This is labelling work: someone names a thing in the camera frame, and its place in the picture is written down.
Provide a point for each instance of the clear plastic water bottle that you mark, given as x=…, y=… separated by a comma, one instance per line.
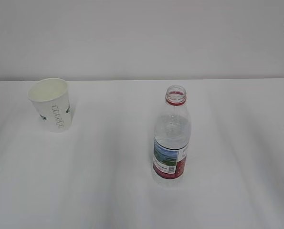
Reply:
x=172, y=132

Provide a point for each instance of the white paper cup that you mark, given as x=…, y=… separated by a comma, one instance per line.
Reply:
x=51, y=100

